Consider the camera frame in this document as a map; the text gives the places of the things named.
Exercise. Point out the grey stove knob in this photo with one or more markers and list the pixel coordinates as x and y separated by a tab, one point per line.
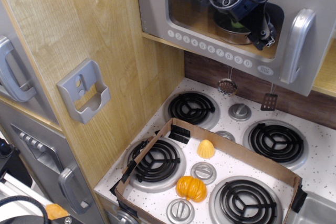
180	211
239	112
205	172

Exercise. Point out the back right black burner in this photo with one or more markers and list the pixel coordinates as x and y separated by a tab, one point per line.
278	141

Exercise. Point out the grey toy microwave door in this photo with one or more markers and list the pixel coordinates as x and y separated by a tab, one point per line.
304	29

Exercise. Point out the hanging metal spatula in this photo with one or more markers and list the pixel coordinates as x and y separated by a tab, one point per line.
269	102

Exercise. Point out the grey fridge handle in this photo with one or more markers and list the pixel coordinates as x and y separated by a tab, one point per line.
64	182
8	81

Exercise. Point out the grey back stove knob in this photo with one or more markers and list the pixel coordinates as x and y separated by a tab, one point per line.
239	112

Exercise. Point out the orange toy pumpkin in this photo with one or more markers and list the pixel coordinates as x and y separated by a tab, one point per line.
191	188

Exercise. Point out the black burner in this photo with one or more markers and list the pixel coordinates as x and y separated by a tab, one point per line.
193	107
160	168
278	141
242	199

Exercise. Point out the back left black burner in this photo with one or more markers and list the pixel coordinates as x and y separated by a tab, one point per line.
193	107

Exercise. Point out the front right black burner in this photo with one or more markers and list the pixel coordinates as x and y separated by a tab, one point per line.
242	199

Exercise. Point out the hanging metal strainer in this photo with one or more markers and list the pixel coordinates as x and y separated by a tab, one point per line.
227	87

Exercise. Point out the grey upper fridge handle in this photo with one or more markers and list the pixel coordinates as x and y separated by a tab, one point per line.
8	81

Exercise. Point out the grey plastic phone holder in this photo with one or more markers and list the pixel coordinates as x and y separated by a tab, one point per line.
79	82

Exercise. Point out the grey lower fridge handle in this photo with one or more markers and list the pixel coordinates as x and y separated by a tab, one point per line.
64	182

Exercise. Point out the front left black burner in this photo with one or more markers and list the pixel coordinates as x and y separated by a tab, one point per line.
160	168

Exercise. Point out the grey ice dispenser panel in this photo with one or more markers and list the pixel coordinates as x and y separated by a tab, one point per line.
41	151

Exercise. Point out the brown cardboard frame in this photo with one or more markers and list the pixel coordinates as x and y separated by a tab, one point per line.
237	152

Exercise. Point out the yellow toy corn piece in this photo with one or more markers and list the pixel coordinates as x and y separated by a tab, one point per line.
205	149

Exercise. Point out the grey oven knob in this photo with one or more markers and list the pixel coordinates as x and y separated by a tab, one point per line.
125	218

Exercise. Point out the steel pot with handles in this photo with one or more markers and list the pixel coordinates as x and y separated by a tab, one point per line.
228	33

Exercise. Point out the steel toy sink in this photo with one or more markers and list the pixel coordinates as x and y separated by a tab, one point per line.
311	208

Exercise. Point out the orange toy near floor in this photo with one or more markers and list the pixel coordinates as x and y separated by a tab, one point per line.
54	211

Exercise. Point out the green toy vegetable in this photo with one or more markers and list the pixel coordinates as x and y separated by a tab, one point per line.
237	25

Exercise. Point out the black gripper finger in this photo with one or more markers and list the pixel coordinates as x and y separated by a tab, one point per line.
262	31

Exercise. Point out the grey small middle knob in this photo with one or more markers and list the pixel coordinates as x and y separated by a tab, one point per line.
226	135

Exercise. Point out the grey front stove knob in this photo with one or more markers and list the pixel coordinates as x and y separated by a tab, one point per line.
180	211

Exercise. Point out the grey centre stove knob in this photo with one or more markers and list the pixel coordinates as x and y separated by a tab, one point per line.
205	172

